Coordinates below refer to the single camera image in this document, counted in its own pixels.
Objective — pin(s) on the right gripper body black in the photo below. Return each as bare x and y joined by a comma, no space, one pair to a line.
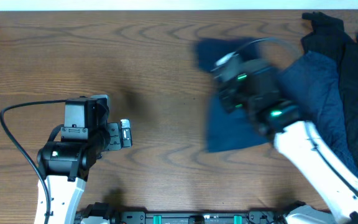
229,98

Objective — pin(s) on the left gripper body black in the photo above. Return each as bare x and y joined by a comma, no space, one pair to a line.
114,135

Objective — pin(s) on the navy blue shorts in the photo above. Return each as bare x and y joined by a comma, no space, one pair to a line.
224,131

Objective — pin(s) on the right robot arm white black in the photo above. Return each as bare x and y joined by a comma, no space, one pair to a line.
298,140

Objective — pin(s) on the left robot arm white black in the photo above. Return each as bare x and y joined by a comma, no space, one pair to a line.
65,164

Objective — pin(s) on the blue denim garment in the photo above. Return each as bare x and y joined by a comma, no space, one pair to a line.
312,82

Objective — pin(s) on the black garment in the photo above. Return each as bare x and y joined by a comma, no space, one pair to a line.
330,39

